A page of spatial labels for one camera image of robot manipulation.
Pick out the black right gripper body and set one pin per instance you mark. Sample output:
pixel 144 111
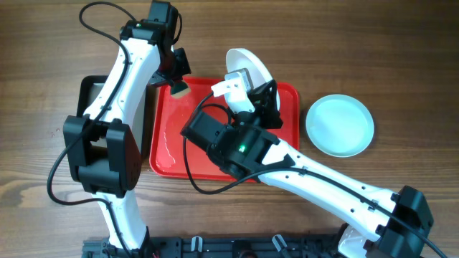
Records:
pixel 257 112

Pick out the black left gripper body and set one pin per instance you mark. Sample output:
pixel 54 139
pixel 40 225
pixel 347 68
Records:
pixel 173 69

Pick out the green yellow sponge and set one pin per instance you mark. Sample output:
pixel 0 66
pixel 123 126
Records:
pixel 179 89

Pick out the white round plate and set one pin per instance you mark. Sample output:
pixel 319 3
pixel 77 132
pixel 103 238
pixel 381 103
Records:
pixel 251 68

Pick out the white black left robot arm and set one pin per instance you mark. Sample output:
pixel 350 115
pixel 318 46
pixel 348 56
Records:
pixel 102 151

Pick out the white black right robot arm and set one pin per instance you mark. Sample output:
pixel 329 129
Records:
pixel 379 222

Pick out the black water tray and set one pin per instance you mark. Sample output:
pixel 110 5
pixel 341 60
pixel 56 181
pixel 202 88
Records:
pixel 143 119

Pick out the red plastic tray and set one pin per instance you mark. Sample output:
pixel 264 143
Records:
pixel 166 157

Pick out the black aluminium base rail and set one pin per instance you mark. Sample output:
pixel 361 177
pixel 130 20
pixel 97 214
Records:
pixel 309 246

